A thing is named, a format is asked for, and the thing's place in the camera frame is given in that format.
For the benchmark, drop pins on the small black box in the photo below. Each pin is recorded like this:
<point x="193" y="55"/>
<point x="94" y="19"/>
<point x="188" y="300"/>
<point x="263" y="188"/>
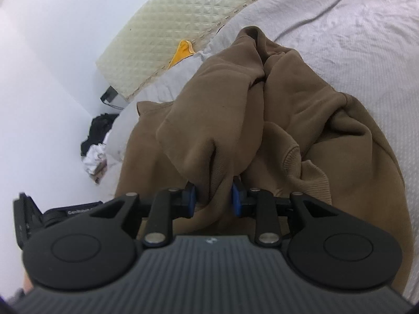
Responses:
<point x="109" y="94"/>

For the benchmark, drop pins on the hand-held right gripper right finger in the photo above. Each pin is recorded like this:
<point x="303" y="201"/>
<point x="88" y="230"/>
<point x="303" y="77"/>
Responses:
<point x="236" y="199"/>

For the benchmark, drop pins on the yellow cloth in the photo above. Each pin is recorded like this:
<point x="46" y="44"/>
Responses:
<point x="181" y="54"/>

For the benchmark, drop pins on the white bed sheet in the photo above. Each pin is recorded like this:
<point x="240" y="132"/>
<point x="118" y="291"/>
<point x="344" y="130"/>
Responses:
<point x="360" y="39"/>

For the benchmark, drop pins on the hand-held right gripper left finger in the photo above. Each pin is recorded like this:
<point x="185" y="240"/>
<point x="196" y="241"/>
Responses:
<point x="190" y="199"/>

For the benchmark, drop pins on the brown zip hoodie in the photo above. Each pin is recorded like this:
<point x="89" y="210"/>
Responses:
<point x="294" y="121"/>

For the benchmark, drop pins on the brown cardboard piece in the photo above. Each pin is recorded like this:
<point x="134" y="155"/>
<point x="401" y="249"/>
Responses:
<point x="99" y="174"/>

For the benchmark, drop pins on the pile of black clothes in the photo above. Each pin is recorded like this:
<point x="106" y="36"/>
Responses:
<point x="100" y="127"/>

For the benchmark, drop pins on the cream quilted headboard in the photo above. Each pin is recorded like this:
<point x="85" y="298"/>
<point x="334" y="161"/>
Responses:
<point x="170" y="16"/>

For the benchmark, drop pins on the white crumpled cloth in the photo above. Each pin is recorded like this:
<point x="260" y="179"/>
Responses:
<point x="93" y="158"/>

